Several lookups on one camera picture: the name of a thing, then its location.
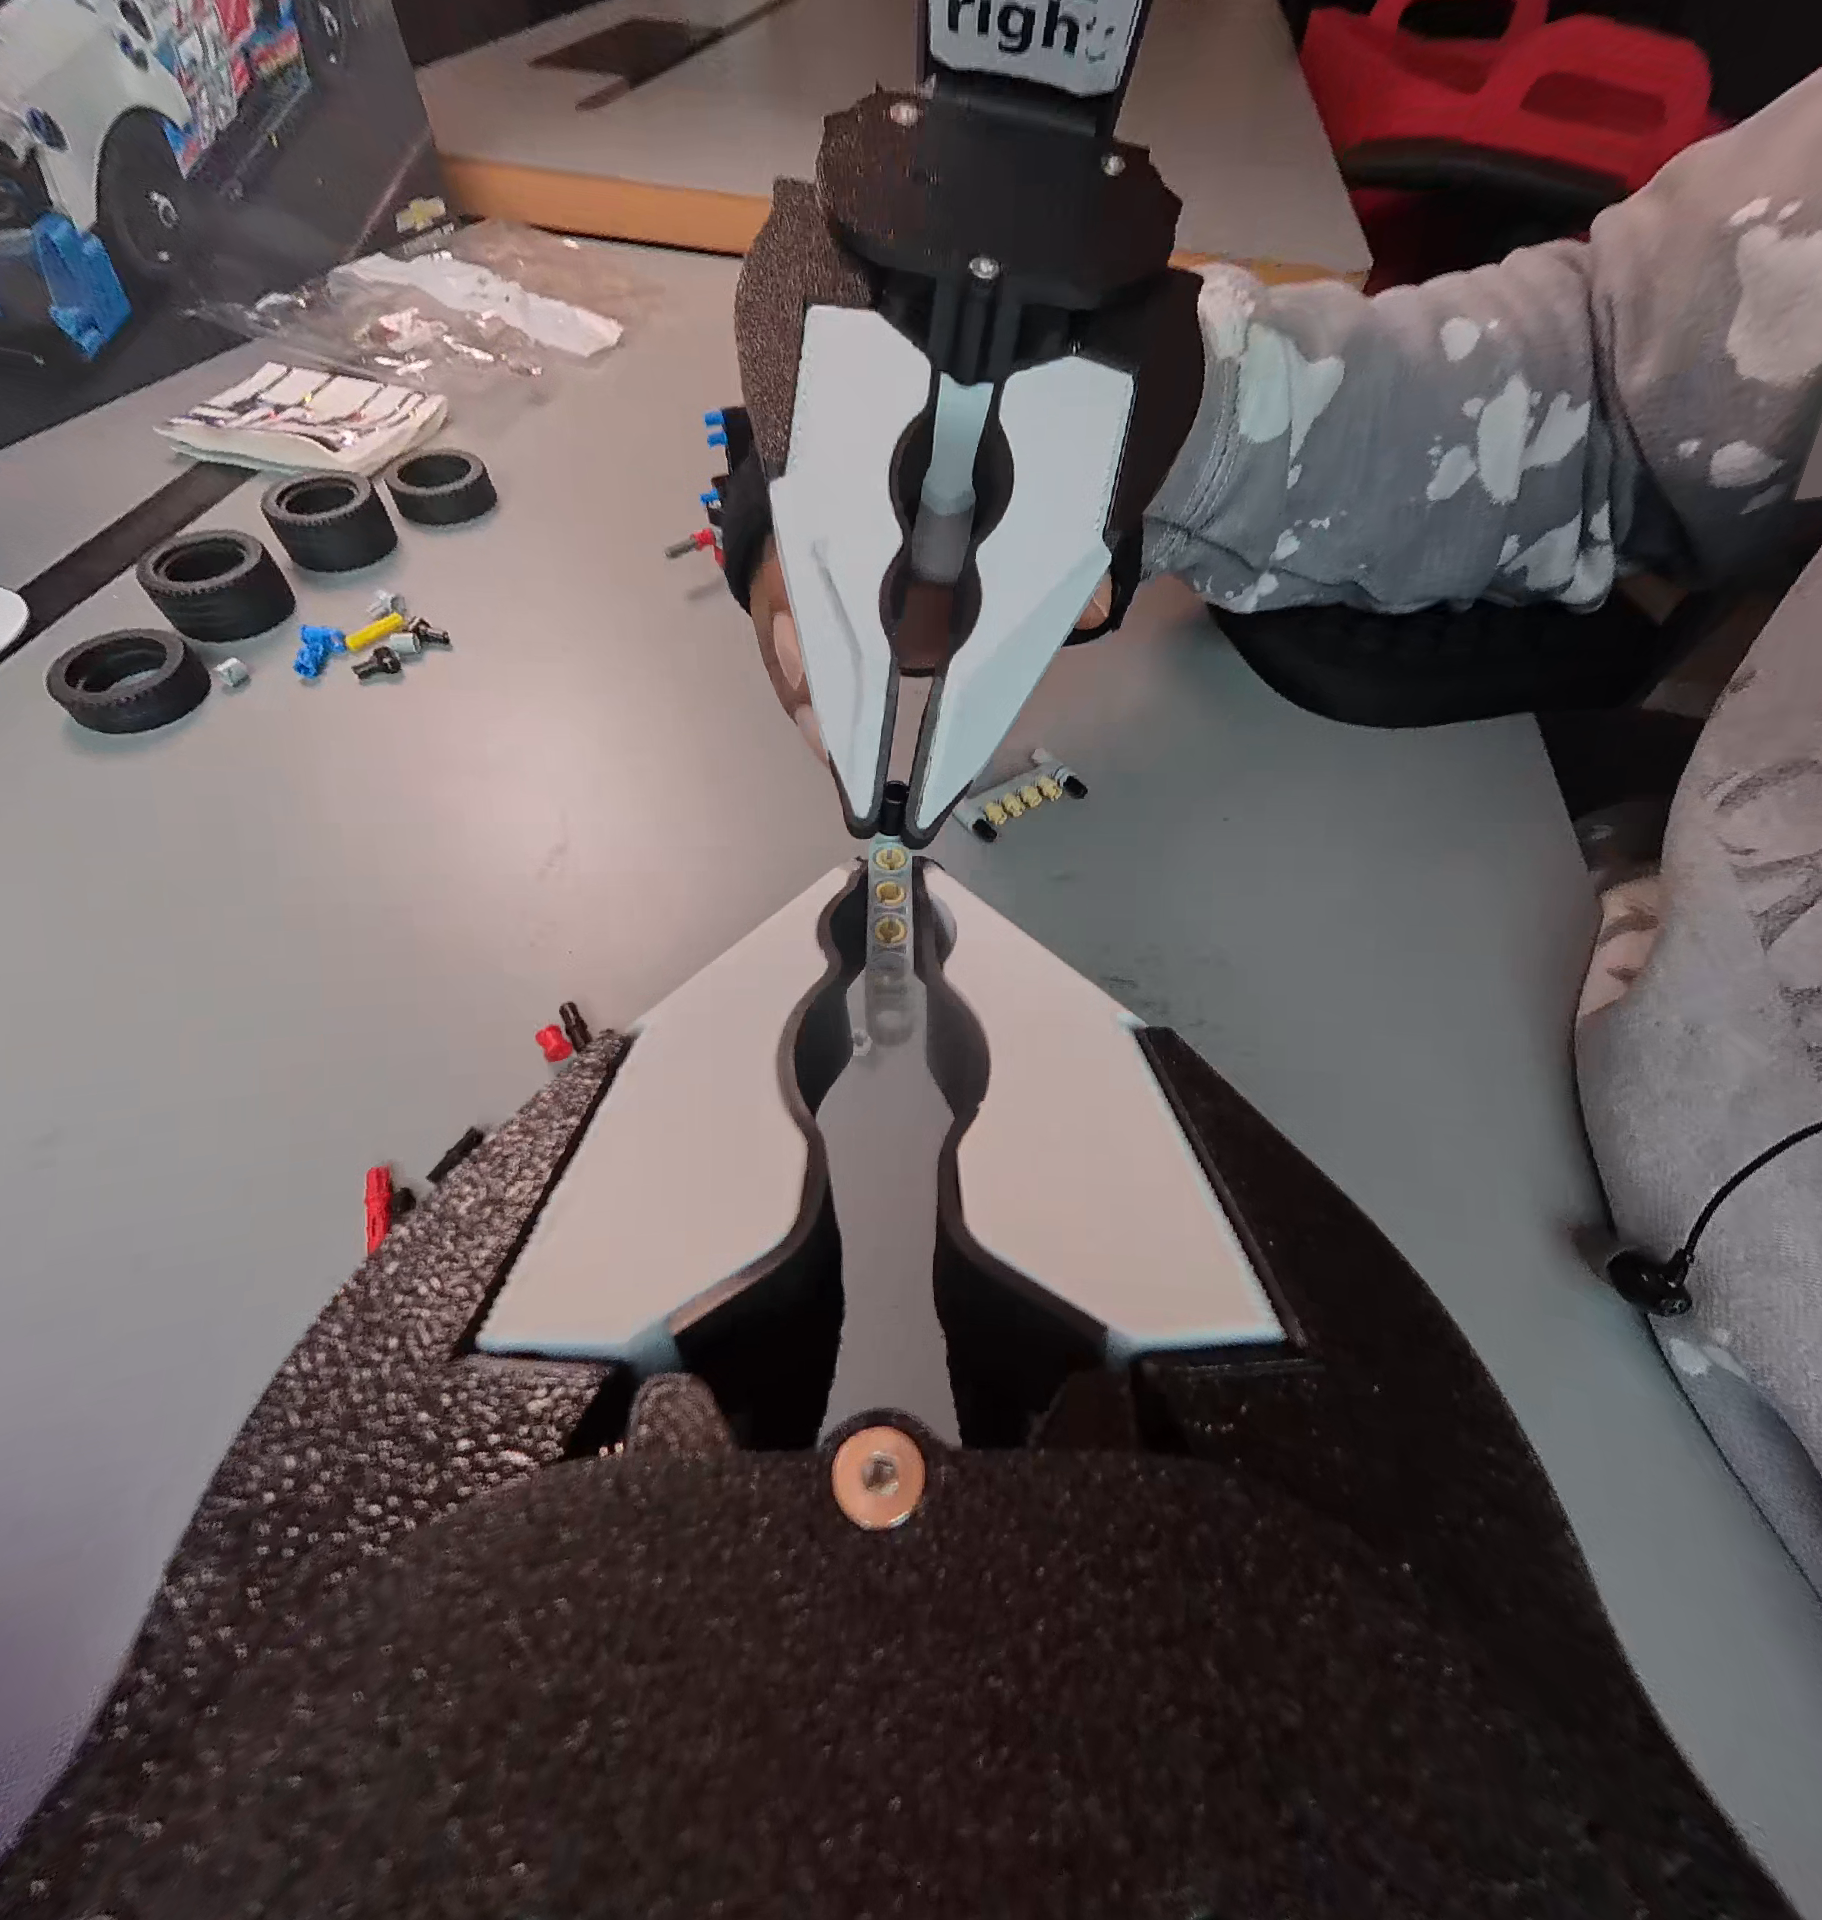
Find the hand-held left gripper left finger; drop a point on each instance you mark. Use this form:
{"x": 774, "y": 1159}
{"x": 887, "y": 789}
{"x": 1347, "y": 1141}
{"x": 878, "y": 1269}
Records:
{"x": 672, "y": 1187}

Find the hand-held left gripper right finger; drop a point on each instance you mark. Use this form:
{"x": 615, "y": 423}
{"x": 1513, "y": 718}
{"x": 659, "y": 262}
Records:
{"x": 1106, "y": 1187}

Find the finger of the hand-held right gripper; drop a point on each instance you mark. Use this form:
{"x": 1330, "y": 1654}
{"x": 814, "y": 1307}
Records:
{"x": 837, "y": 496}
{"x": 1062, "y": 496}

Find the pile of small connector pins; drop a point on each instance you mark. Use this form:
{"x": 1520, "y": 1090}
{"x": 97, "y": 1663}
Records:
{"x": 551, "y": 1039}

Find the grey toy beam with pins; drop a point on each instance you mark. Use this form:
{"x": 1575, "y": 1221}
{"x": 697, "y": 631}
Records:
{"x": 1019, "y": 798}
{"x": 891, "y": 931}

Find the black connector pin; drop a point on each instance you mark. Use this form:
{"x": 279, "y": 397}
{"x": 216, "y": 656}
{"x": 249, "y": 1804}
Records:
{"x": 892, "y": 798}

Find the person's right forearm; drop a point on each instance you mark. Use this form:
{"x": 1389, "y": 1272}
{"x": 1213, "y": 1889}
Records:
{"x": 1451, "y": 406}

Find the grey desk with wooden edge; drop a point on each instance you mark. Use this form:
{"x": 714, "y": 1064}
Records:
{"x": 701, "y": 136}

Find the person's right hand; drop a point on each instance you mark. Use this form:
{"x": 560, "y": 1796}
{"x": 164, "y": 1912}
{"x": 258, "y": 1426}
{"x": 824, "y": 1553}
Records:
{"x": 782, "y": 647}

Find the black toy chassis assembly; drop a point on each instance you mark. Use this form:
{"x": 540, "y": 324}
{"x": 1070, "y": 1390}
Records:
{"x": 723, "y": 427}

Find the clear plastic bag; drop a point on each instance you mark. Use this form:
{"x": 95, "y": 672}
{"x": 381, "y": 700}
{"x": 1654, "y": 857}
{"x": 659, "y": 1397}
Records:
{"x": 462, "y": 307}

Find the narrow black toy tyre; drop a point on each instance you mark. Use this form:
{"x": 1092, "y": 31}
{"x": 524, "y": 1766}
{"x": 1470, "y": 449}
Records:
{"x": 71, "y": 697}
{"x": 403, "y": 499}

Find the black pin with grey bush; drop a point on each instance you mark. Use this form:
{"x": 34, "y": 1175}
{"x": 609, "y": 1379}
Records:
{"x": 422, "y": 638}

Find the yellow toy axle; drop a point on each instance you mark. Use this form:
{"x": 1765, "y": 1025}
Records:
{"x": 376, "y": 631}

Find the shiny sticker sheet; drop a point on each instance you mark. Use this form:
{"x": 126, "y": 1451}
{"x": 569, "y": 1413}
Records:
{"x": 311, "y": 413}

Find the red plastic seats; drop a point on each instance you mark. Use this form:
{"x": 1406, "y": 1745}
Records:
{"x": 1527, "y": 92}

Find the wide black toy tyre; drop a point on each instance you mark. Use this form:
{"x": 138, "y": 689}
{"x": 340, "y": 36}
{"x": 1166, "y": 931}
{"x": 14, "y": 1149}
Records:
{"x": 161, "y": 602}
{"x": 283, "y": 536}

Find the toy car set box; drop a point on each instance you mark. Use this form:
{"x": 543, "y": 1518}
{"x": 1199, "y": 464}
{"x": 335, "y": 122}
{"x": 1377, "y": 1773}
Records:
{"x": 176, "y": 226}

